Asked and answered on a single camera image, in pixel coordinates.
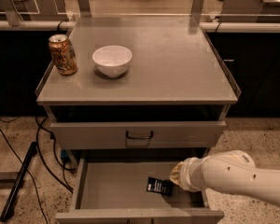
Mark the white ceramic bowl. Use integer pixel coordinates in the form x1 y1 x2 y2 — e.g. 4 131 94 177
92 45 133 77

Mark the closed grey top drawer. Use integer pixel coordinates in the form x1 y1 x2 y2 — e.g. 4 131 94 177
50 121 226 149

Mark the black drawer handle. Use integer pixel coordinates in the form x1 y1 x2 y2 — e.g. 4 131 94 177
125 131 154 140

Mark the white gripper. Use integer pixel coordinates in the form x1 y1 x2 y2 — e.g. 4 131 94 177
170 158 205 192

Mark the grey upright post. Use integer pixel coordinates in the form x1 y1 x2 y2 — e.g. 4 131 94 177
0 0 22 26
191 0 204 16
77 0 91 17

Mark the grey metal drawer cabinet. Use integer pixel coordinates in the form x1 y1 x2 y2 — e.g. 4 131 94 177
35 15 242 224

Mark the background grey table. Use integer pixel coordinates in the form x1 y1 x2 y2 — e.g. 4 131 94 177
0 0 67 21
219 0 280 23

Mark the middle grey upright post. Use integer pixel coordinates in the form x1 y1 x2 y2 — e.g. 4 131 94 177
77 0 91 17

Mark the black floor cable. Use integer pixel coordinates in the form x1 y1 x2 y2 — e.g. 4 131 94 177
35 115 77 194
0 119 49 224

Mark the gold soda can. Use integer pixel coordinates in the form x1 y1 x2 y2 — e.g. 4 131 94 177
49 34 77 76

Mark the background grey table right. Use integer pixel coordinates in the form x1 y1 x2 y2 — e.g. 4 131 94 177
219 0 280 23

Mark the dark blue rxbar wrapper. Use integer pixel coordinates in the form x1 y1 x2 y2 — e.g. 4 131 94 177
147 177 173 196

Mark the open grey middle drawer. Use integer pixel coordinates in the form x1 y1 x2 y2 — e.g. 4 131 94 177
56 148 224 224

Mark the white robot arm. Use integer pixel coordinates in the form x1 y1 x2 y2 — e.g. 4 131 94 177
170 150 280 207

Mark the left grey upright post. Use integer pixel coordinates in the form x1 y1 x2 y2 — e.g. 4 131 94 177
0 0 22 26

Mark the background grey table left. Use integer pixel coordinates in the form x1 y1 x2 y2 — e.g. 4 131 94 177
0 0 67 21

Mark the right grey upright post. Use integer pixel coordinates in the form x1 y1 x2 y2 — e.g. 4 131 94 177
191 0 204 16

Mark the black bar on floor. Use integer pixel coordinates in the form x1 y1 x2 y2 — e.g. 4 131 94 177
0 142 36 223

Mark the white horizontal rail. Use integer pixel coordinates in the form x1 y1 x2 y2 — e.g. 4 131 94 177
0 21 280 34

